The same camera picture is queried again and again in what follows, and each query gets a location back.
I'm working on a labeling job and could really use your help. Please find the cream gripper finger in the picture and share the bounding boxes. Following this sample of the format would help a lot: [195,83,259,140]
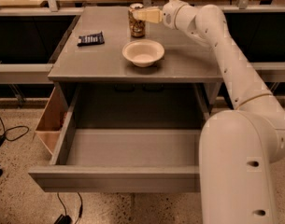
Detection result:
[133,7,163,23]

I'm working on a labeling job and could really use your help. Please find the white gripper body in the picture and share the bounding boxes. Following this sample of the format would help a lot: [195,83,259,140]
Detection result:
[163,0,190,30]

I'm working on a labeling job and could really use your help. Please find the orange soda can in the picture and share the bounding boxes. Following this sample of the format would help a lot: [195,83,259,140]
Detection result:
[128,3,145,38]

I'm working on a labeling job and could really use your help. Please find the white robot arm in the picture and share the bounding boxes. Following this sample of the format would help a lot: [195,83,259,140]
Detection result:
[133,0,285,224]

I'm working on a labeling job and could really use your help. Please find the grey cabinet with top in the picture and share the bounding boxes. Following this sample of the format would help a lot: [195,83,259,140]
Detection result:
[47,6,225,129]

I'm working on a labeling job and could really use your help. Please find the open grey top drawer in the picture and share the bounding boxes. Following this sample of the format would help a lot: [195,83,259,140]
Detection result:
[29,83,208,193]

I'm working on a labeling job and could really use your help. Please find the white paper bowl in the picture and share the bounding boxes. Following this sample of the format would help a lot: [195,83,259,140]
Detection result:
[122,39,164,67]

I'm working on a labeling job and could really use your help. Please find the dark snack bar wrapper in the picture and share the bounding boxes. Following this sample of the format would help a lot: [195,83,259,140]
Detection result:
[78,32,105,47]

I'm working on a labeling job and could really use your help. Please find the wooden side box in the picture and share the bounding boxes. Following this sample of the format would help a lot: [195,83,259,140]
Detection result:
[36,88,66,154]

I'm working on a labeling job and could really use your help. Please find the black cable left floor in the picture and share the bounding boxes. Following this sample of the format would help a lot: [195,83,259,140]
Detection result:
[0,108,30,152]

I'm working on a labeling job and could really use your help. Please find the black cable under drawer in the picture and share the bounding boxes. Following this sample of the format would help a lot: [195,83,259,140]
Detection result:
[53,192,84,224]

